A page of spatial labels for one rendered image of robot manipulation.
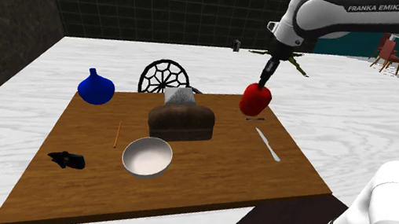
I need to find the green spiky plant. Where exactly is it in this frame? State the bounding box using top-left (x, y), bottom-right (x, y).
top-left (246, 46), bottom-right (313, 78)

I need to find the red rounded container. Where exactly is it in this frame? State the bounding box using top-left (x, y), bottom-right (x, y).
top-left (238, 80), bottom-right (274, 119)

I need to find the small dark pen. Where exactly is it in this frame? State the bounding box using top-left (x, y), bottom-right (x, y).
top-left (245, 114), bottom-right (267, 124)

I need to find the silver table knife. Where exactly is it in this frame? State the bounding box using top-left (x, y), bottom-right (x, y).
top-left (251, 127), bottom-right (286, 163)

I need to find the red wooden chair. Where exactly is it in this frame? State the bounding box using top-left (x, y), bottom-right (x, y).
top-left (368, 36), bottom-right (399, 76)

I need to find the black web-back chair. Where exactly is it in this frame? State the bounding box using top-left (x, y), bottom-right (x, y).
top-left (137, 55), bottom-right (207, 102)

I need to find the brown tissue box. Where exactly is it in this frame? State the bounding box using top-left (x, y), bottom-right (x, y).
top-left (145, 83), bottom-right (221, 148)

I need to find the wooden table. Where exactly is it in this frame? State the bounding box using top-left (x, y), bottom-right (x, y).
top-left (0, 64), bottom-right (344, 224)

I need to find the white bowl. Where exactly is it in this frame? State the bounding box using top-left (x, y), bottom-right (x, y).
top-left (119, 133), bottom-right (176, 183)

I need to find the orange pencil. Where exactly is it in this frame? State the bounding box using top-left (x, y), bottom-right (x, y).
top-left (112, 119), bottom-right (123, 149)

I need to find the blue round vase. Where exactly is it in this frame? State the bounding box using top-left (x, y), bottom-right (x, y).
top-left (75, 65), bottom-right (119, 108)

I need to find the black crumpled object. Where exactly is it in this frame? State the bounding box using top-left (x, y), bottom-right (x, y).
top-left (46, 149), bottom-right (88, 172)

